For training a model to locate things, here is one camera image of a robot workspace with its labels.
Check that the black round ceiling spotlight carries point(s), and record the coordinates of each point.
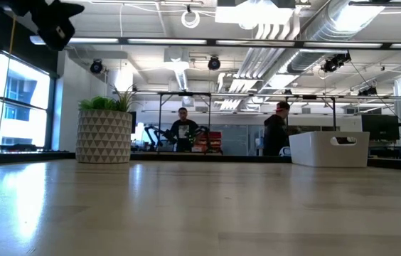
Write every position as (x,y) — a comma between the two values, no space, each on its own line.
(96,66)
(214,63)

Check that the black background workstation frame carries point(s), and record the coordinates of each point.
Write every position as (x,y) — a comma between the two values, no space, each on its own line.
(160,117)
(333,113)

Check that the red storage bins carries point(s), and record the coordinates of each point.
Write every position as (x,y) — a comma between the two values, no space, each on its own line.
(215,138)

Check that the black background robot arms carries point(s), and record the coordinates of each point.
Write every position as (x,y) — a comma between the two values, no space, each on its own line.
(158,133)

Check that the long ceiling light strip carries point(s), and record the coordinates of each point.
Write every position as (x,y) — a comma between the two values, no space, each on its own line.
(186,41)

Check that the triangle-patterned plant pot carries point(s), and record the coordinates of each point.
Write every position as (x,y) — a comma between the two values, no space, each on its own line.
(104,138)

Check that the person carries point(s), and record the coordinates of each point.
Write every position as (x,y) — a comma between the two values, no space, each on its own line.
(275,135)
(184,131)

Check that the silver ventilation duct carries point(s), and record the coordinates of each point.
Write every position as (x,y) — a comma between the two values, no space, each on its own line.
(328,21)

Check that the green artificial plant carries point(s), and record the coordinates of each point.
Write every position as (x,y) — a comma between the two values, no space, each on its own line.
(97,103)

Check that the black ceiling device cluster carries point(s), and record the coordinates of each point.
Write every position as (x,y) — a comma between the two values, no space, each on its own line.
(335,62)
(367,91)

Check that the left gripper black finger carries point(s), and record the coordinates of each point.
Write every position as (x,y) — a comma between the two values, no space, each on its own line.
(63,9)

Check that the black computer monitor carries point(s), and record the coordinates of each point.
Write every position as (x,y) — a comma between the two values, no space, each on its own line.
(380,127)

